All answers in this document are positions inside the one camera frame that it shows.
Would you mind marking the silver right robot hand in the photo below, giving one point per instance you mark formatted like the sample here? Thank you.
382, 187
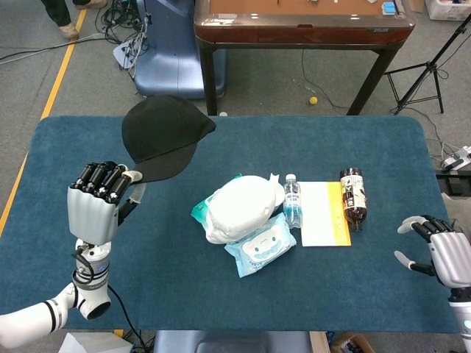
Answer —
450, 257

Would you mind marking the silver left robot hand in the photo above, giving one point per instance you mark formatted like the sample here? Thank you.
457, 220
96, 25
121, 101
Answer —
90, 213

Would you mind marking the black baseball cap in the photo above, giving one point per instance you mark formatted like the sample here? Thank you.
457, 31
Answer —
165, 132

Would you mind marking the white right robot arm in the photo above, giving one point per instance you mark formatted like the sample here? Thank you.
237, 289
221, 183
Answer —
461, 323

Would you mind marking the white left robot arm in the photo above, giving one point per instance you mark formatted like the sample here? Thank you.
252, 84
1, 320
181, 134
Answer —
92, 279

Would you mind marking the white foam mannequin head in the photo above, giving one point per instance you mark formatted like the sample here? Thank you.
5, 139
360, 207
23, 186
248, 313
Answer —
239, 209

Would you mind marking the white power strip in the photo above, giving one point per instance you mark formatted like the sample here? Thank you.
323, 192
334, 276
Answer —
456, 160

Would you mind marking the green tissue pack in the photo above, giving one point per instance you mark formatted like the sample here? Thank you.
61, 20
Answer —
200, 211

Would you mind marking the brown tea bottle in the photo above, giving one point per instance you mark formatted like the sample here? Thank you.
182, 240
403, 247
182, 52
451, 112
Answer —
354, 198

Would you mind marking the blue table mat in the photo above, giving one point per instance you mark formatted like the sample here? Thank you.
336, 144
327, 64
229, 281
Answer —
184, 287

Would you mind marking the open cardboard box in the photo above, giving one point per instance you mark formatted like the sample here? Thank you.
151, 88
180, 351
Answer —
349, 343

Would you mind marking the white yellow Lexicon book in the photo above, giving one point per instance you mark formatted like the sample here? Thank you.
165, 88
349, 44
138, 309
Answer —
316, 213

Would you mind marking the clear water bottle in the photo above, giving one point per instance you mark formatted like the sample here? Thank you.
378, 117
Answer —
293, 206

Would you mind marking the blue machine base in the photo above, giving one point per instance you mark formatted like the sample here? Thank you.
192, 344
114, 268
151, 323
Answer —
173, 66

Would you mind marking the light blue wet wipes pack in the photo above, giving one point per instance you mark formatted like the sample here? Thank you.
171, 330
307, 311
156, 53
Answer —
257, 250

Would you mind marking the grey blue robot chest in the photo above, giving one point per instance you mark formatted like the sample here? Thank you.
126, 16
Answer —
232, 342

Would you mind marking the black tripod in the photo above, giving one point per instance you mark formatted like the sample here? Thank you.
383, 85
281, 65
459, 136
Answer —
428, 65

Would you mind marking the person in black trousers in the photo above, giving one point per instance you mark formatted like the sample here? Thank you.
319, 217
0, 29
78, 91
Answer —
59, 14

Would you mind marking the yellow ball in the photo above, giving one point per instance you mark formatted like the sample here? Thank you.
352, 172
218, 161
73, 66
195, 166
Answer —
313, 100

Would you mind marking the white plastic basket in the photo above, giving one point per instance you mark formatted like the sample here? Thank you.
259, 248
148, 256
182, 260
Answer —
449, 11

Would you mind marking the blue mahjong tile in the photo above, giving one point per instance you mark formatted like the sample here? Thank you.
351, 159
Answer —
388, 9

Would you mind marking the brown mahjong table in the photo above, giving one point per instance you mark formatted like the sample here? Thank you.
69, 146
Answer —
294, 33

